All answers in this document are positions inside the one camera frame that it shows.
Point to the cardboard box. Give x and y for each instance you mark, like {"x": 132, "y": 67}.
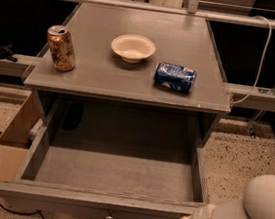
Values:
{"x": 14, "y": 141}

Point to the grey drawer cabinet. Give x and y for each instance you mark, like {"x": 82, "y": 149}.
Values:
{"x": 179, "y": 39}

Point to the grey top drawer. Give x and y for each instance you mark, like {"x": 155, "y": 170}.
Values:
{"x": 111, "y": 161}

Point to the white bowl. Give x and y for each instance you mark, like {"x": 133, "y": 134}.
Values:
{"x": 133, "y": 48}

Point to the gold soda can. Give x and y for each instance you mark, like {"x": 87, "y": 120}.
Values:
{"x": 61, "y": 48}

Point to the crushed blue soda can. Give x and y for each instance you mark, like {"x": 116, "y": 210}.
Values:
{"x": 174, "y": 77}

